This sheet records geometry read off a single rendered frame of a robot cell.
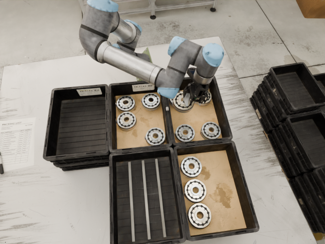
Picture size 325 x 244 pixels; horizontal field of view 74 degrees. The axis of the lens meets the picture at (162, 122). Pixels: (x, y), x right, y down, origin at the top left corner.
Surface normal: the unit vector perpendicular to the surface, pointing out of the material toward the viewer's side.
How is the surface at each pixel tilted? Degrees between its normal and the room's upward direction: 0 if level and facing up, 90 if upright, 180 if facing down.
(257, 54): 0
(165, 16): 0
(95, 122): 0
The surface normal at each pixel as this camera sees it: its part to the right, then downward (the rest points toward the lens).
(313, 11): 0.00, 0.89
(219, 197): 0.03, -0.45
